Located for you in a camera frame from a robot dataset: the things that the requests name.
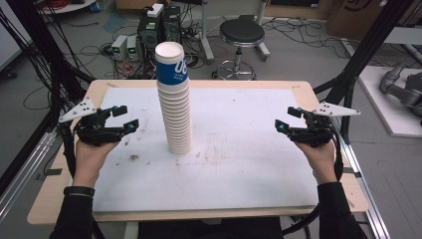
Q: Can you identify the white floor board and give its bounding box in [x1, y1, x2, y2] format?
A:
[357, 65, 422, 139]

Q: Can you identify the person's left hand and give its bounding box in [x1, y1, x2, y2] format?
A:
[72, 138, 120, 189]

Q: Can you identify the stack of white paper cups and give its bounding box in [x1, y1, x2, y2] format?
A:
[156, 79, 193, 156]

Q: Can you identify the black metal frame post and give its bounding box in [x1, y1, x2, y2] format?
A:
[313, 0, 417, 143]
[0, 0, 96, 197]

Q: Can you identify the person's right hand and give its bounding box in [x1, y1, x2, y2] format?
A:
[294, 139, 338, 186]

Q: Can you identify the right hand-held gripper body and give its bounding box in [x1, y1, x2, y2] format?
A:
[288, 101, 361, 148]

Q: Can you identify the black computer tower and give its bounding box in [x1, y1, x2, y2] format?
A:
[162, 4, 182, 46]
[136, 12, 165, 68]

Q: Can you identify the black wristband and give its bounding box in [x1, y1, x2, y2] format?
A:
[63, 185, 96, 199]

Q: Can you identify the aluminium rail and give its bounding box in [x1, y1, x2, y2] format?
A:
[0, 127, 59, 222]
[332, 118, 393, 239]

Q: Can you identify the large cardboard box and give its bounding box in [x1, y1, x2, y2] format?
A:
[325, 0, 422, 43]

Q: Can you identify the white box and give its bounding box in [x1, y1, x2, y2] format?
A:
[146, 3, 165, 19]

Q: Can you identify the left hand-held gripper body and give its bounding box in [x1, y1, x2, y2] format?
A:
[58, 97, 125, 147]

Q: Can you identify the black round stool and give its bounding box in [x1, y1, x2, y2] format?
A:
[212, 18, 267, 82]

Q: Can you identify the grey power supply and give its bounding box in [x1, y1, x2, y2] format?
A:
[110, 34, 129, 60]
[125, 35, 141, 62]

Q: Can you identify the blue print paper cup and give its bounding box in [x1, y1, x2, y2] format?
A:
[154, 41, 189, 93]

